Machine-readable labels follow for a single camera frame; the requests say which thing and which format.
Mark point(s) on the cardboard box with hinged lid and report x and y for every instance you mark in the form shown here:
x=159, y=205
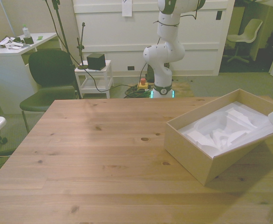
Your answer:
x=190, y=144

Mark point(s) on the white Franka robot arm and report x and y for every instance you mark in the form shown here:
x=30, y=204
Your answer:
x=163, y=58

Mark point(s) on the white foam box insert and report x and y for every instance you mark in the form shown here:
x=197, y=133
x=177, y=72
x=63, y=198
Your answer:
x=222, y=130

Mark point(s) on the small black holder box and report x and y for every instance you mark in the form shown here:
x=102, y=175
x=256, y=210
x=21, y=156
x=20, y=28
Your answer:
x=28, y=40

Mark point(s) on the yellow emergency stop button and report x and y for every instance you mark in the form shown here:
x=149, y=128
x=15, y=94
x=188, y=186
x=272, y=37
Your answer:
x=142, y=84

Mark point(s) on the small white side table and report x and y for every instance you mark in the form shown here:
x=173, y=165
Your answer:
x=104, y=70

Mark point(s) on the black cube device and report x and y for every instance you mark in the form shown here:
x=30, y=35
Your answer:
x=95, y=61

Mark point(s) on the black stand with round base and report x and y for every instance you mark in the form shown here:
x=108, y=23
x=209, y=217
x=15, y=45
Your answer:
x=81, y=46

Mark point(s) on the black office chair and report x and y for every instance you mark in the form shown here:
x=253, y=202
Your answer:
x=50, y=67

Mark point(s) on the black tripod pole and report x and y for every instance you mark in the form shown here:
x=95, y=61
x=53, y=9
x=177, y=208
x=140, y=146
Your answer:
x=63, y=35

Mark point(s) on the green paper note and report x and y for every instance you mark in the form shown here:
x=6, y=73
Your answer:
x=40, y=37

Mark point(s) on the white swivel chair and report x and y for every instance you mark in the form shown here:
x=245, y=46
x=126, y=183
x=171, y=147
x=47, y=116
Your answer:
x=246, y=32

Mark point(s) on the clear plastic bottle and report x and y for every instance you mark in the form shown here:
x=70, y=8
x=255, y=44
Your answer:
x=26, y=30

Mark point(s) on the white flat device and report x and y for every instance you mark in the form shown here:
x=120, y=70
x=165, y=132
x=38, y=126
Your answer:
x=13, y=46

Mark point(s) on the white desk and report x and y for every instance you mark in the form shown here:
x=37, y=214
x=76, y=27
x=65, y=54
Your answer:
x=3, y=67

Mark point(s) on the black and white headset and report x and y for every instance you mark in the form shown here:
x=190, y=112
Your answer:
x=4, y=42

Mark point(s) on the black wall outlet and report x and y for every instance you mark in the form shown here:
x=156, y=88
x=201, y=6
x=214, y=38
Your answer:
x=131, y=67

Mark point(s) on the white paper sheet on wall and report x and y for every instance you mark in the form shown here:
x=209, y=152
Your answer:
x=126, y=8

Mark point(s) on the black wall plate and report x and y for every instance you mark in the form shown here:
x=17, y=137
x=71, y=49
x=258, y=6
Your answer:
x=219, y=15

